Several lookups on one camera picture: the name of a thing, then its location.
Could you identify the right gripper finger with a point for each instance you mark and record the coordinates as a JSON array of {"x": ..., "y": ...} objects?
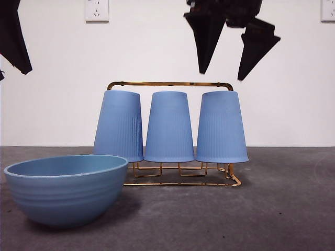
[
  {"x": 205, "y": 41},
  {"x": 255, "y": 49}
]

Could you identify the white wall socket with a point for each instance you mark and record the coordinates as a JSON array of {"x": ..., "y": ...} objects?
[
  {"x": 97, "y": 11},
  {"x": 328, "y": 11}
]

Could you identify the blue ribbed plastic cup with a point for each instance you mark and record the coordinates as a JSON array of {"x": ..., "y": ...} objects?
[
  {"x": 222, "y": 128},
  {"x": 117, "y": 125},
  {"x": 169, "y": 128}
]

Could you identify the light blue ribbed bowl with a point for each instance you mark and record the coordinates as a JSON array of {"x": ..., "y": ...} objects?
[{"x": 65, "y": 198}]

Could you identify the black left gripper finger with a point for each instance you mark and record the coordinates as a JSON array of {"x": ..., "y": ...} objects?
[
  {"x": 1, "y": 75},
  {"x": 14, "y": 39}
]

